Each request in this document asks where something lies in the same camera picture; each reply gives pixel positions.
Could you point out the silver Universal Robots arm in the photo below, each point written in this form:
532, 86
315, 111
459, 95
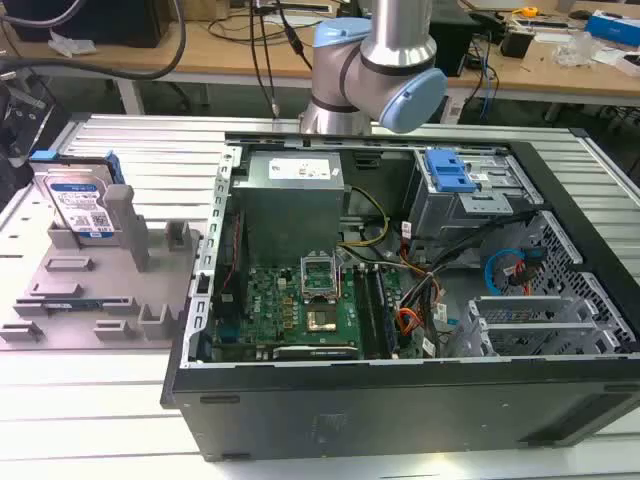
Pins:
395, 45

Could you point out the metal disk bay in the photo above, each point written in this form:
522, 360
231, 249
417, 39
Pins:
465, 200

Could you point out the hard disk in blue carrier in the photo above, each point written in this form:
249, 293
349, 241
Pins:
80, 200

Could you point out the grey power supply unit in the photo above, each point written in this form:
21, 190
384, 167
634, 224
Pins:
290, 200

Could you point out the green motherboard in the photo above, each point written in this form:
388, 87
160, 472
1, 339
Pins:
300, 310

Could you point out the CPU socket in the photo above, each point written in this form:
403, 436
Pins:
321, 321

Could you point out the black RAM slot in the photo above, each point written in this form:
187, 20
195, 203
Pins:
385, 310
367, 310

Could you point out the graphics card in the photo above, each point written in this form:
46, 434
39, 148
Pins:
315, 352

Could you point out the blue drive bay latch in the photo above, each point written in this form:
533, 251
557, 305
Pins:
449, 172

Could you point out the black open PC case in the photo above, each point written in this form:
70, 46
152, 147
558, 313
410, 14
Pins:
380, 405

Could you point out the wooden desk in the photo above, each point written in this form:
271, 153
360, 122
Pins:
200, 55

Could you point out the metal expansion slot brackets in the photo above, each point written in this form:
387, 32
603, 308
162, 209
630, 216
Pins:
530, 325

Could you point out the grey parts rack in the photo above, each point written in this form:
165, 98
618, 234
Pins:
95, 300

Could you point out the RAM stick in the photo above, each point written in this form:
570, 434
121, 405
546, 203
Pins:
70, 303

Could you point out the black small box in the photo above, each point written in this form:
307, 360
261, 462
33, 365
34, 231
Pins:
517, 42

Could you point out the black box on desk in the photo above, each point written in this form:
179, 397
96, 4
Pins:
90, 22

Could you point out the clear plastic bag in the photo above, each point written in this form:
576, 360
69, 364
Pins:
575, 50

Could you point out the black equipment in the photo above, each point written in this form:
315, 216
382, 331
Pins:
20, 120

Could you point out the blue cardboard box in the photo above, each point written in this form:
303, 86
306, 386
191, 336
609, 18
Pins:
612, 25

